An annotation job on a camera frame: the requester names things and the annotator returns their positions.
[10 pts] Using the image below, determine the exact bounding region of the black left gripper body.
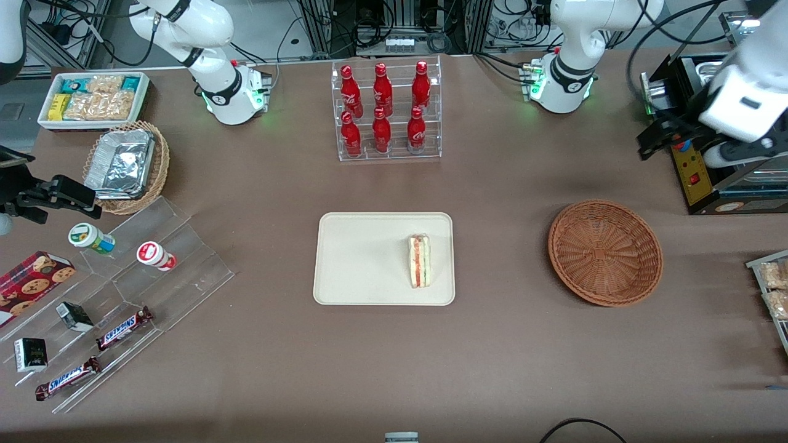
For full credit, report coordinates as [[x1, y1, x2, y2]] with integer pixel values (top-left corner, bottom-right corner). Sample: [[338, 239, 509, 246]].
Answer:
[[668, 92, 726, 158]]

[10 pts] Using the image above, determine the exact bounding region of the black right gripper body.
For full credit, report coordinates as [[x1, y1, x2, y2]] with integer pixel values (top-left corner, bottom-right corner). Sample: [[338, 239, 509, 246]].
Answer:
[[0, 163, 45, 224]]

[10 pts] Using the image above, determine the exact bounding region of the triangle sandwich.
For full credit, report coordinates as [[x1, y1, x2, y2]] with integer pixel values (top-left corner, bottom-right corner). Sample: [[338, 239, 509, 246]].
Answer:
[[408, 233, 432, 289]]

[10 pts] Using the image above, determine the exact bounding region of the aluminium foil tray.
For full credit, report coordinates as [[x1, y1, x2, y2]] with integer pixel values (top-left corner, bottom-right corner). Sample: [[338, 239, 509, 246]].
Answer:
[[84, 128, 156, 201]]

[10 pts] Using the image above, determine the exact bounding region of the light wicker basket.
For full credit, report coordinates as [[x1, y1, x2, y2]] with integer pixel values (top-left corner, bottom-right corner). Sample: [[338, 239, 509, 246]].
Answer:
[[82, 121, 171, 215]]

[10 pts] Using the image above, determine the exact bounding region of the brown round wicker basket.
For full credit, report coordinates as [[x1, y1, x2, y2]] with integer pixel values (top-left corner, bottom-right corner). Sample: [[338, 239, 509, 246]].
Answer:
[[548, 199, 664, 308]]

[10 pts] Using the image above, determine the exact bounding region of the grey snack tray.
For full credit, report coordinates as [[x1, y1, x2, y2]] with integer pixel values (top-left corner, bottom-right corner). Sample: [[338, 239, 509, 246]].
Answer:
[[746, 249, 788, 357]]

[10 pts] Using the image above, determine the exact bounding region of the cream plastic tray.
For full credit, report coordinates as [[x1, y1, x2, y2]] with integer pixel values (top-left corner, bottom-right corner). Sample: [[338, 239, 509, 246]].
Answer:
[[313, 212, 456, 306]]

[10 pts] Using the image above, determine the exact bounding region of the green label yogurt cup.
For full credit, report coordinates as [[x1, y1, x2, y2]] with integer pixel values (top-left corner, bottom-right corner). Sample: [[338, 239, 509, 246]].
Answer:
[[68, 223, 116, 255]]

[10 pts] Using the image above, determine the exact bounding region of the black machine with yellow panel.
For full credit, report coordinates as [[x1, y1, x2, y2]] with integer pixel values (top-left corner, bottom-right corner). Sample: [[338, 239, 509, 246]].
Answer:
[[640, 52, 788, 216]]

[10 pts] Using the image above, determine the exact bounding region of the white plastic snack bin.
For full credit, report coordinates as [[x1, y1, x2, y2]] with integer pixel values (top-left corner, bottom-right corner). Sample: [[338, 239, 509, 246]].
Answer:
[[37, 71, 151, 132]]

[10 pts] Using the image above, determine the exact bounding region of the large clear cracker bag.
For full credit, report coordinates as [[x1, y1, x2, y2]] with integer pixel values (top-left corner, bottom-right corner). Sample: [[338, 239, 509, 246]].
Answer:
[[63, 90, 137, 122]]

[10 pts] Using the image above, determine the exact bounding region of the red cookie box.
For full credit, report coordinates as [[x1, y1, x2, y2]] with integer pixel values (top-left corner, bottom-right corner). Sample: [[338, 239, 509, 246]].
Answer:
[[0, 250, 77, 329]]

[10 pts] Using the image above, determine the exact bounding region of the red label yogurt cup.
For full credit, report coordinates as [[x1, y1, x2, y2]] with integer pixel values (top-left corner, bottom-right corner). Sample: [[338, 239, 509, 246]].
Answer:
[[136, 241, 178, 272]]

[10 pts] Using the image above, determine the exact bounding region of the small clear cracker bag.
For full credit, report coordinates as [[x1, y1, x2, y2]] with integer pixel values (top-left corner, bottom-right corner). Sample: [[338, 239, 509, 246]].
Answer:
[[86, 75, 124, 95]]

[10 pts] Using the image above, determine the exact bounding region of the small black box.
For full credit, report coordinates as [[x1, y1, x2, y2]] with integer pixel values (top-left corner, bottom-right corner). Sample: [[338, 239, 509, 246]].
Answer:
[[14, 337, 49, 374], [55, 301, 95, 333]]

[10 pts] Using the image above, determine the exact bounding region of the clear acrylic stepped display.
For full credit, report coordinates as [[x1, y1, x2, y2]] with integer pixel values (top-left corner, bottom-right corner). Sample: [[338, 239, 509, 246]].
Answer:
[[0, 196, 236, 415]]

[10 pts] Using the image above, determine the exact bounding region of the snickers chocolate bar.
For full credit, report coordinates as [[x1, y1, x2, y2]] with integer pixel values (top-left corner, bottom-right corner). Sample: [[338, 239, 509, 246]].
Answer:
[[34, 356, 102, 402], [95, 306, 155, 353]]

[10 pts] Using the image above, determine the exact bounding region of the clear bag of crackers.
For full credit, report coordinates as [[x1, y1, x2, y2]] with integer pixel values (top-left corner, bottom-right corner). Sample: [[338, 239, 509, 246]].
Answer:
[[763, 289, 788, 321], [758, 260, 788, 290]]

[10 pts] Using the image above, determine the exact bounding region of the red cola bottle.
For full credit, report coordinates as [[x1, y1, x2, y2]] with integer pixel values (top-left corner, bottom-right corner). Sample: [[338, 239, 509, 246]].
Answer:
[[373, 62, 394, 118], [407, 106, 427, 154], [412, 60, 432, 114], [340, 65, 364, 119], [372, 108, 393, 154], [340, 111, 363, 159]]

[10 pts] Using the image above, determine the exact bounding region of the clear acrylic bottle rack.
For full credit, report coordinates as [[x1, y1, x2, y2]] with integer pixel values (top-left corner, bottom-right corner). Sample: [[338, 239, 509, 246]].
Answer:
[[331, 55, 443, 162]]

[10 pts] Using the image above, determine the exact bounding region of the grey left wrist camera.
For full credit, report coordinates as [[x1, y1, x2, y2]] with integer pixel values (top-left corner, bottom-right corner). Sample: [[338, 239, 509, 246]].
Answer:
[[703, 138, 776, 169]]

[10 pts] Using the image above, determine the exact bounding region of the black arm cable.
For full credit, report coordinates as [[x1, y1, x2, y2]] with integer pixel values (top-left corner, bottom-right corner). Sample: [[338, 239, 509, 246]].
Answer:
[[627, 0, 733, 124]]

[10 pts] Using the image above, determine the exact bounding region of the aluminium frame rack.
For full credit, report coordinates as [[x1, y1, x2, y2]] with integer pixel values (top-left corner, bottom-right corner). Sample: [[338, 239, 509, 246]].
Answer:
[[295, 0, 555, 57]]

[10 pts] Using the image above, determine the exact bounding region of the black floor cable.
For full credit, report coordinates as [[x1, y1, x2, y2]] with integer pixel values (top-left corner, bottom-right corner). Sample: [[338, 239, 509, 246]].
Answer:
[[539, 418, 629, 443]]

